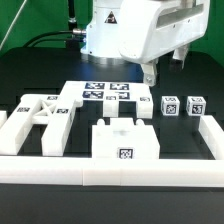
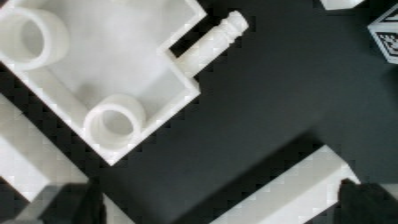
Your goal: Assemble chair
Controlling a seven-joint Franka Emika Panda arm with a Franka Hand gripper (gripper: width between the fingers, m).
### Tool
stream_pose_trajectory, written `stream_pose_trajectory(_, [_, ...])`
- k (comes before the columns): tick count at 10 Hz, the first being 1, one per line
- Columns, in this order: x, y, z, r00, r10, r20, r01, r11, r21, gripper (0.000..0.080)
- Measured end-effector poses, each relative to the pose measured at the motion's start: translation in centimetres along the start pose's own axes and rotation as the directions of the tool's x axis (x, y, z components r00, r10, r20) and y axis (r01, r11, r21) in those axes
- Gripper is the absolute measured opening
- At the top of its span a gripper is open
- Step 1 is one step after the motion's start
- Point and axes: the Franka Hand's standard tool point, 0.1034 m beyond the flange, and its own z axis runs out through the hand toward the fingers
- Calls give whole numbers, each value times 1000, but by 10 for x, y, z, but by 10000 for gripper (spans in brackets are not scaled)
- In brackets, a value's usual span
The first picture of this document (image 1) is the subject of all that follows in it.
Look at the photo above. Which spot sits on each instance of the white tagged cube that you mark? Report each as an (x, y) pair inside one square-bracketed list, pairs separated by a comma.
[(170, 105), (195, 105)]

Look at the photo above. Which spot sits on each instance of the white tagged cube right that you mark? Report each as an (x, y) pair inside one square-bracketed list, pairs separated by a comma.
[(195, 105)]

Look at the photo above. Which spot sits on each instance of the white chair seat part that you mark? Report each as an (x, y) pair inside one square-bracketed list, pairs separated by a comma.
[(123, 138)]

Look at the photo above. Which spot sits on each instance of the white left fence bar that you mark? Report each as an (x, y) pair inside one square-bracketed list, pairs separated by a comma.
[(2, 118)]

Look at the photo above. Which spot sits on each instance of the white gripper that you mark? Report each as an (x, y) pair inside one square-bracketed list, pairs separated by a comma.
[(149, 29)]

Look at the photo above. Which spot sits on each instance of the black vertical pole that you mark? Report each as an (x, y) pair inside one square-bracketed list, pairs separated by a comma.
[(71, 11)]

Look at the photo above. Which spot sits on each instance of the white marker base sheet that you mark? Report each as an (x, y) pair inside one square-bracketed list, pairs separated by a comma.
[(96, 91)]

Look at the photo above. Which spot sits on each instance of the white tagged cube left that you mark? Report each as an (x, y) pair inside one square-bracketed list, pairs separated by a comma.
[(170, 105)]

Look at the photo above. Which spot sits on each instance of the white fence bar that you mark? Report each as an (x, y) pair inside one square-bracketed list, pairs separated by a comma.
[(213, 135), (2, 118), (111, 172)]

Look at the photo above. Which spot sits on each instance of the white front fence bar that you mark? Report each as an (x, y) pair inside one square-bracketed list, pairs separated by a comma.
[(111, 172)]

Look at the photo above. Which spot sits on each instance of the white right fence bar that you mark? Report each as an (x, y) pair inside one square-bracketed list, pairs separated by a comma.
[(213, 135)]

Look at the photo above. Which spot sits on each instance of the white chair back frame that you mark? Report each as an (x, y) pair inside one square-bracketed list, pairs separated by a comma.
[(55, 112)]

